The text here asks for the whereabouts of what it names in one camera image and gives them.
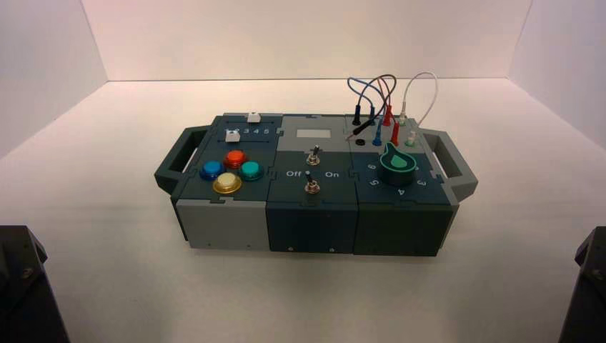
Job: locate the white slider knob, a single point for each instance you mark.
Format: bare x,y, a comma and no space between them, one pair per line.
232,137
254,117

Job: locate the yellow push button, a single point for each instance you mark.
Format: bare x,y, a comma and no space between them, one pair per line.
227,183

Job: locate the grey display screen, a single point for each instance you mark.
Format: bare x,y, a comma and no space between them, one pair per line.
314,133

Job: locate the green rotary knob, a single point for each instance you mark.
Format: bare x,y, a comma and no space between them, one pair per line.
397,168

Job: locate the teal push button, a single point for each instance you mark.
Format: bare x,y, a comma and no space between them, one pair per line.
251,170

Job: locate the red push button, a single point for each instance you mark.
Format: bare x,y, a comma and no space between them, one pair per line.
235,158

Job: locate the blue push button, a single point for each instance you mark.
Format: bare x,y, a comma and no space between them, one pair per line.
211,169

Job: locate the metal toggle switch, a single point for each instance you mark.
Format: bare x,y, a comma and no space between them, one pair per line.
311,184
314,156

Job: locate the dark modular task box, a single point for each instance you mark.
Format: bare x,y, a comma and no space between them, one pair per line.
312,222

